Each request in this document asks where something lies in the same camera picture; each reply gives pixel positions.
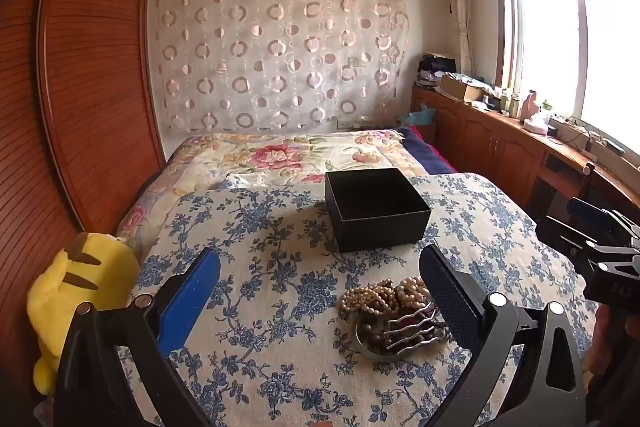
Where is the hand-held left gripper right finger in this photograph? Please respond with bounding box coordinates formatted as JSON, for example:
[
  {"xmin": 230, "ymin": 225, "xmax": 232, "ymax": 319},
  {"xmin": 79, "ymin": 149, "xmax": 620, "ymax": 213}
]
[{"xmin": 419, "ymin": 244, "xmax": 587, "ymax": 427}]

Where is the blue floral tablecloth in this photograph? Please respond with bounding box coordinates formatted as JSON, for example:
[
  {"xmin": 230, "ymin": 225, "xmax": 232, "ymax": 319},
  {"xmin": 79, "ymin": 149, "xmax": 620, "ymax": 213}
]
[{"xmin": 114, "ymin": 171, "xmax": 602, "ymax": 427}]

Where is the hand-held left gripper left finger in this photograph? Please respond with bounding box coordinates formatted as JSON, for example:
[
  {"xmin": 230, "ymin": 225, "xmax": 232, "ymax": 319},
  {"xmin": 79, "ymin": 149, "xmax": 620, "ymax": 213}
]
[{"xmin": 54, "ymin": 247, "xmax": 222, "ymax": 427}]

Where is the yellow plush toy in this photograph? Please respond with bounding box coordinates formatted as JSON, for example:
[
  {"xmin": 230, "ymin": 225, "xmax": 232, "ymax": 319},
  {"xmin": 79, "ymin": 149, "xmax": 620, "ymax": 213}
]
[{"xmin": 27, "ymin": 232, "xmax": 142, "ymax": 397}]

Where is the pile of dark clutter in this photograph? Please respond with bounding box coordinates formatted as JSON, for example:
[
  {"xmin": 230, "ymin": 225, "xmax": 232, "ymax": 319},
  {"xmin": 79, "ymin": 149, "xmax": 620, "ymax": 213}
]
[{"xmin": 416, "ymin": 53, "xmax": 457, "ymax": 88}]

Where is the person's right forearm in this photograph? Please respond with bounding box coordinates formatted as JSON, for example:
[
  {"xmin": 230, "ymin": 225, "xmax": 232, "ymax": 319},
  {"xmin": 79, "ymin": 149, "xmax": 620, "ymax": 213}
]
[{"xmin": 586, "ymin": 299, "xmax": 640, "ymax": 408}]

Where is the silver metal hair comb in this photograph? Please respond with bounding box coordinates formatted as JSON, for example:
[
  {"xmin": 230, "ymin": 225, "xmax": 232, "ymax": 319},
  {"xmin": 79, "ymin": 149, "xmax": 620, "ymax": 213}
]
[{"xmin": 382, "ymin": 306, "xmax": 452, "ymax": 354}]

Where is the black square box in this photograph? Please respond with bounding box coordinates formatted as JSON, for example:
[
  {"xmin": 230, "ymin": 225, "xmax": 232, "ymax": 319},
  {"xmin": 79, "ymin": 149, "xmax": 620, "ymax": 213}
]
[{"xmin": 325, "ymin": 168, "xmax": 432, "ymax": 254}]

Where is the brown wooden bead bracelet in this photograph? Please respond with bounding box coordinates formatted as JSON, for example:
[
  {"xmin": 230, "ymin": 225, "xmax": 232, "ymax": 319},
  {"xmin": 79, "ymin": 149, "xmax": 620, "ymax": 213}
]
[{"xmin": 362, "ymin": 314, "xmax": 403, "ymax": 354}]

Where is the pink figurine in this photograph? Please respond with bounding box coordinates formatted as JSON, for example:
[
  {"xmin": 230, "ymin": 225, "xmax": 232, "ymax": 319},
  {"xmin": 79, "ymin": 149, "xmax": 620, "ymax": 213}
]
[{"xmin": 519, "ymin": 89, "xmax": 544, "ymax": 122}]

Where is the circle patterned sheer curtain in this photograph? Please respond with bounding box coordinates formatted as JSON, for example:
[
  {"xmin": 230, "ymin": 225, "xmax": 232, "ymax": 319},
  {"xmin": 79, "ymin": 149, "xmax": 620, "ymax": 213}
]
[{"xmin": 149, "ymin": 0, "xmax": 412, "ymax": 134}]

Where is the long wooden cabinet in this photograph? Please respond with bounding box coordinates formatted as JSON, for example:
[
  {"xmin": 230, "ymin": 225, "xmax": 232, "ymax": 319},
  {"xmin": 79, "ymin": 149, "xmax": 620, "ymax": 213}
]
[{"xmin": 411, "ymin": 84, "xmax": 640, "ymax": 230}]

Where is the wooden framed window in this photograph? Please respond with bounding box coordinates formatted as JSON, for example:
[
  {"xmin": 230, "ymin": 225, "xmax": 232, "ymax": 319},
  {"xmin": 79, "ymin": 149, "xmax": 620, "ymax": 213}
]
[{"xmin": 491, "ymin": 0, "xmax": 640, "ymax": 150}]

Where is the floral bed quilt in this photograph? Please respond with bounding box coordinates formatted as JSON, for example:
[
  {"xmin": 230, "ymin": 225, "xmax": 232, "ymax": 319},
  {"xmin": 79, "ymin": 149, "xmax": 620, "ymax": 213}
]
[{"xmin": 117, "ymin": 127, "xmax": 426, "ymax": 253}]

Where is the pale green jade bangle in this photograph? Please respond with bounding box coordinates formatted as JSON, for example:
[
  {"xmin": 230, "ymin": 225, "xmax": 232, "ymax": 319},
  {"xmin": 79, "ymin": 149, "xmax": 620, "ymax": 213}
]
[{"xmin": 355, "ymin": 314, "xmax": 451, "ymax": 362}]

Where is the beige pearl necklace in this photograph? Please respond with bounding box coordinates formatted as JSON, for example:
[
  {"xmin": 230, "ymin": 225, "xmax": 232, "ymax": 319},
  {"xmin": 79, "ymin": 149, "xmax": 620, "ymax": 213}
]
[{"xmin": 340, "ymin": 278, "xmax": 434, "ymax": 323}]

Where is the cardboard box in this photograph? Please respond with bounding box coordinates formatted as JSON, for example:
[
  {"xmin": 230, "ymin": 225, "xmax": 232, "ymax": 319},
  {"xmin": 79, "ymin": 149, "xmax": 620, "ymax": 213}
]
[{"xmin": 439, "ymin": 74, "xmax": 484, "ymax": 104}]

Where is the dark blue blanket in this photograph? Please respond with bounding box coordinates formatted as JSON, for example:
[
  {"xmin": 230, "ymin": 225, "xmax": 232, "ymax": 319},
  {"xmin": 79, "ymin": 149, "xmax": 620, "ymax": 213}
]
[{"xmin": 399, "ymin": 124, "xmax": 459, "ymax": 178}]

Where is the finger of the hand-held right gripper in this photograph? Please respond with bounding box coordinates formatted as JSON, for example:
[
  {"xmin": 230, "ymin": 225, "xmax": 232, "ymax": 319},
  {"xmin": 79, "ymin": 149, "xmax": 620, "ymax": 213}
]
[
  {"xmin": 536, "ymin": 216, "xmax": 607, "ymax": 259},
  {"xmin": 567, "ymin": 197, "xmax": 632, "ymax": 230}
]

